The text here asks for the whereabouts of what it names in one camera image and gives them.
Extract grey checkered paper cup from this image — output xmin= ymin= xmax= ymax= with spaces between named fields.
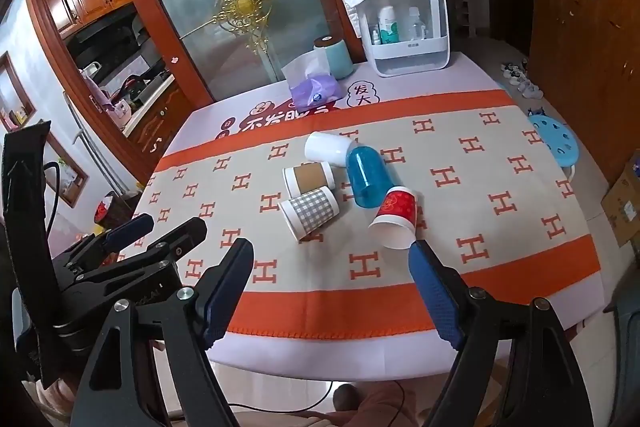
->
xmin=279 ymin=186 xmax=340 ymax=242

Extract brown sleeve paper cup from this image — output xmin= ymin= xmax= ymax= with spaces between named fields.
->
xmin=283 ymin=161 xmax=335 ymax=198

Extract blue translucent plastic cup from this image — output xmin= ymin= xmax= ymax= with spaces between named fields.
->
xmin=346 ymin=145 xmax=401 ymax=209

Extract red paper cup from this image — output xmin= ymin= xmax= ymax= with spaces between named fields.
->
xmin=368 ymin=186 xmax=418 ymax=251

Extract orange beige H-pattern cloth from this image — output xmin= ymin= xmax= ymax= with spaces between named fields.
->
xmin=138 ymin=89 xmax=604 ymax=340

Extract white printed table cover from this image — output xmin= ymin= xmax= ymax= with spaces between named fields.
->
xmin=162 ymin=51 xmax=609 ymax=383

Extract cardboard box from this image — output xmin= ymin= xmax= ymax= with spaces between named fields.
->
xmin=601 ymin=150 xmax=640 ymax=246

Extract purple tissue pack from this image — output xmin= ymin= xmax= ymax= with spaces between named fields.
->
xmin=282 ymin=50 xmax=345 ymax=113

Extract blue plastic stool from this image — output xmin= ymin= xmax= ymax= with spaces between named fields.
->
xmin=528 ymin=115 xmax=579 ymax=181

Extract teal cylindrical canister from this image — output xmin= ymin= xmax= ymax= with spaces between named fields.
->
xmin=314 ymin=35 xmax=354 ymax=80

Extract teal white bottle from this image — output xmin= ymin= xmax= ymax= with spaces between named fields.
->
xmin=378 ymin=5 xmax=399 ymax=44

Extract white desktop storage box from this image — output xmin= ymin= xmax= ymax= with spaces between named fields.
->
xmin=342 ymin=0 xmax=450 ymax=77

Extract clear plastic bottle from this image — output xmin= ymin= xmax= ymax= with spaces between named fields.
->
xmin=407 ymin=6 xmax=426 ymax=40

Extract brown wooden cabinet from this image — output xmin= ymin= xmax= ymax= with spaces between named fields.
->
xmin=528 ymin=0 xmax=639 ymax=183

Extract black cable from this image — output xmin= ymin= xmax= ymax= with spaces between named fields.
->
xmin=169 ymin=378 xmax=417 ymax=427

